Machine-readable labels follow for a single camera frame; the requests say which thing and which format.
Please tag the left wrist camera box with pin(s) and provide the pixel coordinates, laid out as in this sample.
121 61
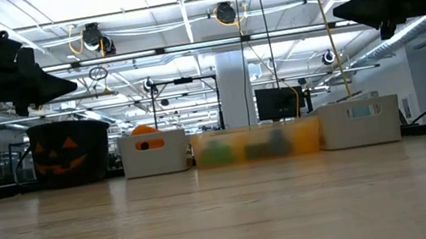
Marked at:
0 50

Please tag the black computer monitor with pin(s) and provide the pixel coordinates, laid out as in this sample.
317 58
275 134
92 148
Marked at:
279 102

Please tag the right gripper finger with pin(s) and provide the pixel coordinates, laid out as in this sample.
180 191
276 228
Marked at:
387 29
366 5

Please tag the grey plastic bin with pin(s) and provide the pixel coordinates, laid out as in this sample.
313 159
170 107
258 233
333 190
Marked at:
155 160
369 131

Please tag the clear yellow bin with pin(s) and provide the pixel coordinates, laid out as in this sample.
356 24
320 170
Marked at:
259 138

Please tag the black stand frame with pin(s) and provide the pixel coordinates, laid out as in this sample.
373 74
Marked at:
183 80

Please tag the black pumpkin-face bucket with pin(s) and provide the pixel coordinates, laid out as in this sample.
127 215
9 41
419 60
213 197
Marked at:
73 158

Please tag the orange-yellow single-stud block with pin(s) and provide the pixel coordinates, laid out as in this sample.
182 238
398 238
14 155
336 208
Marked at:
306 137

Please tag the orange foam die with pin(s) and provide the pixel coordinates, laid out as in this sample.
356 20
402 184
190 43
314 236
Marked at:
145 129

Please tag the bright green two-stud block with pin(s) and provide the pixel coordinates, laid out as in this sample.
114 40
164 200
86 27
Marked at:
216 153

